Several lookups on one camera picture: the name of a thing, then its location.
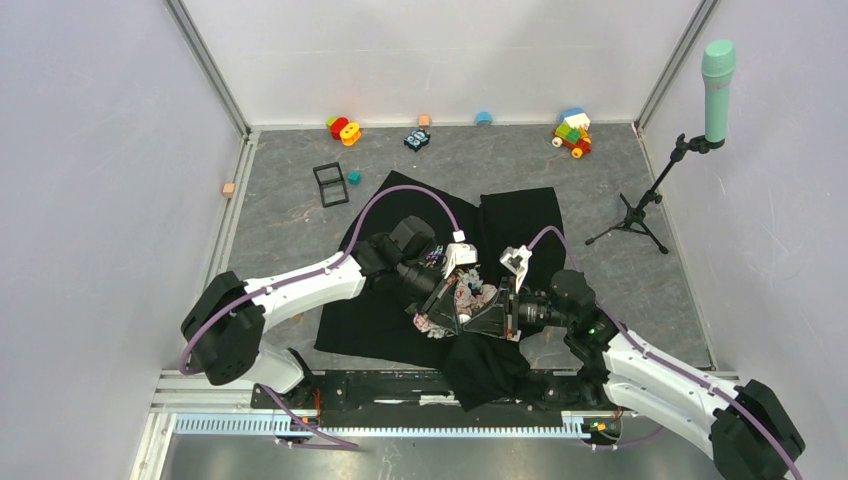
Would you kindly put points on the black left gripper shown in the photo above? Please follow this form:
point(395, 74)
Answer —
point(440, 305)

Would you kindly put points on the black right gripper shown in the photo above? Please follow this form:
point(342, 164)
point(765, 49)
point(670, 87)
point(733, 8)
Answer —
point(496, 318)

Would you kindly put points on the black floral t-shirt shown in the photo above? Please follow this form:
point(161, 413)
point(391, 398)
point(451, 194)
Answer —
point(377, 324)

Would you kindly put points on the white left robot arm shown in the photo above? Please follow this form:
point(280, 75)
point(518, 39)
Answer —
point(224, 330)

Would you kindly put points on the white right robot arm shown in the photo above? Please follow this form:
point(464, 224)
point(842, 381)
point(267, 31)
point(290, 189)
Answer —
point(743, 429)

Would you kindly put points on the black microphone tripod stand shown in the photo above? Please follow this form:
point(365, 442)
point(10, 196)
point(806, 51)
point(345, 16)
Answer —
point(634, 218)

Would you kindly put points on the blue black toy car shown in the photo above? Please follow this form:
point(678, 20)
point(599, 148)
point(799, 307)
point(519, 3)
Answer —
point(417, 139)

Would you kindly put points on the light blue arch block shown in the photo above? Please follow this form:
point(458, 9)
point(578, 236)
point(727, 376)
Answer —
point(483, 118)

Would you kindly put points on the colourful building block stack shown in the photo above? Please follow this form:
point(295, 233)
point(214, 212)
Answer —
point(572, 132)

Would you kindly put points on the red yellow toy rings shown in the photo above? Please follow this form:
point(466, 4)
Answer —
point(346, 129)

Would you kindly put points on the mint green microphone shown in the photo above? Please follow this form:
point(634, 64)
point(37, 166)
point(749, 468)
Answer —
point(717, 69)

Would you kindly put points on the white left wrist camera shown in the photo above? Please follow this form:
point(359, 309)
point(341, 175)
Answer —
point(458, 253)

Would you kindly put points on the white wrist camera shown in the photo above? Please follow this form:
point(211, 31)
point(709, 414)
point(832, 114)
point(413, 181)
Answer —
point(458, 253)
point(516, 260)

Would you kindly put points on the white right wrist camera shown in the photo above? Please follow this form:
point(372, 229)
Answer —
point(516, 260)

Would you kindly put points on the white toothed cable strip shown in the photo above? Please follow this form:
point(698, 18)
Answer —
point(281, 425)

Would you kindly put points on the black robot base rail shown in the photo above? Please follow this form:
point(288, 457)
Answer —
point(422, 398)

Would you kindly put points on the black square display frame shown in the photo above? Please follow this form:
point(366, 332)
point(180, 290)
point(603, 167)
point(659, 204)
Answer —
point(331, 184)

